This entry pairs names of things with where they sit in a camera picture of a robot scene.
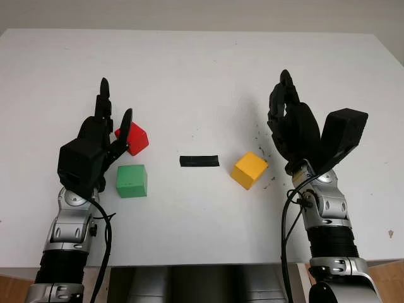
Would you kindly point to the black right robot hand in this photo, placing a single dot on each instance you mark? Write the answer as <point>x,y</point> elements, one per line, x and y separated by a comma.
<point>303,126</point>

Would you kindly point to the green wooden block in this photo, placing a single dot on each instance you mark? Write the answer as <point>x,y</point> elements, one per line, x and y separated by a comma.
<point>132,183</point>

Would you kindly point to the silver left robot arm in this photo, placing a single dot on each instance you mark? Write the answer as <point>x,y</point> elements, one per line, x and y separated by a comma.
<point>66,227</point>

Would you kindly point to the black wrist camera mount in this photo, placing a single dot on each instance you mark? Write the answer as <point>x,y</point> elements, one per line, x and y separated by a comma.
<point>80,164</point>
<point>342,132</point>

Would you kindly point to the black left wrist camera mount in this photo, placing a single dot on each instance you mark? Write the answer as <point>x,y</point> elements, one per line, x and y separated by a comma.
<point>80,164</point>

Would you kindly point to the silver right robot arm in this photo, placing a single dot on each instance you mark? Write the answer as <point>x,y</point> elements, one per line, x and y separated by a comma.
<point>334,240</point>

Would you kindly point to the beige table leg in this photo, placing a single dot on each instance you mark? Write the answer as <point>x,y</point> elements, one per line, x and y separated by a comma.
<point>96,285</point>
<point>303,284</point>

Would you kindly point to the yellow wooden block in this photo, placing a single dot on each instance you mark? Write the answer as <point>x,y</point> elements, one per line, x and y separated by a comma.
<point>247,170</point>

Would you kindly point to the red wooden block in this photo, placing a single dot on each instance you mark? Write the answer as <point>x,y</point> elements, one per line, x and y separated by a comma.
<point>139,139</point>

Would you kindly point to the black tape strip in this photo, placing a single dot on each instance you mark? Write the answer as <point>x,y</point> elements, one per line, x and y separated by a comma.
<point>199,161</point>

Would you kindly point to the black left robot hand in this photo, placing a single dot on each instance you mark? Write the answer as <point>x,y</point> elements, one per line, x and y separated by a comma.
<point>94,127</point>

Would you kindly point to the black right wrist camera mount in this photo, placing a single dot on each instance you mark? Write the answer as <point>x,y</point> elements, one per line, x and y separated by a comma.
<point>342,132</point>

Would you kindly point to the dark grey robot torso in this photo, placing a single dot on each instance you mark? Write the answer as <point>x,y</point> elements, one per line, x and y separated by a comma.
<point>195,284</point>

